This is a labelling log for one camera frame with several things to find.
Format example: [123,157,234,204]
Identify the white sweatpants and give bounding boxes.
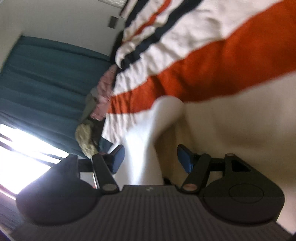
[115,73,295,233]

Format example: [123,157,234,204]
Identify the yellow-green knit garment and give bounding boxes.
[75,121,98,158]

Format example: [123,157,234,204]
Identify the pink garment on pile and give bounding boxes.
[90,64,118,121]

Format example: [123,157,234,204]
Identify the window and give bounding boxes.
[1,124,68,199]

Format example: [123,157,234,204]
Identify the teal right curtain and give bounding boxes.
[1,36,110,155]

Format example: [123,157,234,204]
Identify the striped bed blanket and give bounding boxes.
[102,1,295,143]

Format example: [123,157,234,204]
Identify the dark wall socket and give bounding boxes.
[108,16,118,29]

